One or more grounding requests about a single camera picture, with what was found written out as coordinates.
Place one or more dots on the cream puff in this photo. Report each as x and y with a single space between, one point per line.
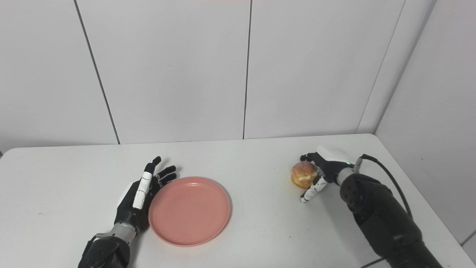
303 173

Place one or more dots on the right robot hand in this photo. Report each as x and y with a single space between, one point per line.
323 169

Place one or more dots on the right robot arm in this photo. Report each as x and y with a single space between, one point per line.
379 216

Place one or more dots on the pink plate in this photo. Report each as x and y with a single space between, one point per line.
189 210

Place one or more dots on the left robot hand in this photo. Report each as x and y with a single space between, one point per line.
139 193

